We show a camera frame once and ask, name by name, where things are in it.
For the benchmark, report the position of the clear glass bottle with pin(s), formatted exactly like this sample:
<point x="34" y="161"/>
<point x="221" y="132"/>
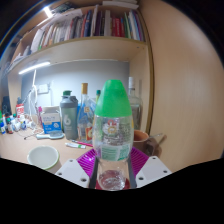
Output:
<point x="136" y="106"/>

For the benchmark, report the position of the small white blue-labelled bottle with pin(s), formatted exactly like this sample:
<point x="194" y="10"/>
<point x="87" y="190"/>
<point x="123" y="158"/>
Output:
<point x="23" y="123"/>

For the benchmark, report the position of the brown mug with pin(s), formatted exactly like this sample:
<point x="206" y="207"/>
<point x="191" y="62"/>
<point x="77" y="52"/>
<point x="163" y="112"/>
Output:
<point x="140" y="140"/>

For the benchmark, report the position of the gold-capped glass bottle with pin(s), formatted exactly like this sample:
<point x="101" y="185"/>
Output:
<point x="85" y="116"/>

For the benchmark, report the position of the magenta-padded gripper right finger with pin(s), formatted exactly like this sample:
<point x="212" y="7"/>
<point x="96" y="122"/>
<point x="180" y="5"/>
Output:
<point x="151" y="170"/>

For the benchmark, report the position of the white LED light bar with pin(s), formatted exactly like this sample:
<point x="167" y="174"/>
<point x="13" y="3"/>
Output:
<point x="33" y="67"/>

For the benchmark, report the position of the green drink bottle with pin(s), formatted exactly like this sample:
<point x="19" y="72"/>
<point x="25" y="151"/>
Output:
<point x="67" y="93"/>

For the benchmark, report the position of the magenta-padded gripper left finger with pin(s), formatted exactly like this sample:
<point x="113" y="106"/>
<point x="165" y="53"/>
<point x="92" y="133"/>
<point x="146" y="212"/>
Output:
<point x="71" y="171"/>

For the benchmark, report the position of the white power strip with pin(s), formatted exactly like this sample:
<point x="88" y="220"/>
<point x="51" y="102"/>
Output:
<point x="43" y="88"/>

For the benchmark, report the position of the clear bottle with green cap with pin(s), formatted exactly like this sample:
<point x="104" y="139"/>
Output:
<point x="112" y="133"/>

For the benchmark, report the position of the grey shaker bottle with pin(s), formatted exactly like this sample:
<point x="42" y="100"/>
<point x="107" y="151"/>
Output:
<point x="69" y="118"/>

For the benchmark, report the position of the dark bottle with green cap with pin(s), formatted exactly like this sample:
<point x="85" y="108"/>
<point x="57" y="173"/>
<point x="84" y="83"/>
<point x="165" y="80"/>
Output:
<point x="10" y="128"/>

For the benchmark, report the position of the pink pen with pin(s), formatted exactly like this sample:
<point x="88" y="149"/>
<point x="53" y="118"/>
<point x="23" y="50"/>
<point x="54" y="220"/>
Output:
<point x="83" y="143"/>

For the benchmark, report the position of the ceiling light tube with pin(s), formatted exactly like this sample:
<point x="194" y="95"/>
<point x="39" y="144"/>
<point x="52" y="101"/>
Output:
<point x="48" y="11"/>

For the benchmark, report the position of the pink pouch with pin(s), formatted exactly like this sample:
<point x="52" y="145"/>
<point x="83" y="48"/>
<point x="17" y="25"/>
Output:
<point x="40" y="113"/>

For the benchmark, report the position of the light blue hairbrush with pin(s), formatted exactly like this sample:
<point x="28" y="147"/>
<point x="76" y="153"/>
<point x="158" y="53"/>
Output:
<point x="51" y="135"/>

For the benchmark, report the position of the black appliance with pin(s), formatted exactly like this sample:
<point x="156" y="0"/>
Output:
<point x="6" y="104"/>

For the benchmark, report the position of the slim green-capped bottle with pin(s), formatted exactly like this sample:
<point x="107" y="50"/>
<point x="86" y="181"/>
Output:
<point x="98" y="96"/>

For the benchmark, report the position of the white and blue box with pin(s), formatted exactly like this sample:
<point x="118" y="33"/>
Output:
<point x="51" y="121"/>

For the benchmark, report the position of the red and white tub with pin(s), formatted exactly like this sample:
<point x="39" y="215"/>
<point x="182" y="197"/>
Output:
<point x="20" y="109"/>

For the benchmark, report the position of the white bottle with blue label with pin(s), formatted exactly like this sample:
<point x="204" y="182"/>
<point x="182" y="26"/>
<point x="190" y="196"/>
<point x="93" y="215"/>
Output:
<point x="2" y="127"/>

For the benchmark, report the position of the wooden shelf unit with books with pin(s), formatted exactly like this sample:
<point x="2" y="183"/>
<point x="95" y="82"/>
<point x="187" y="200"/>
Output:
<point x="93" y="48"/>

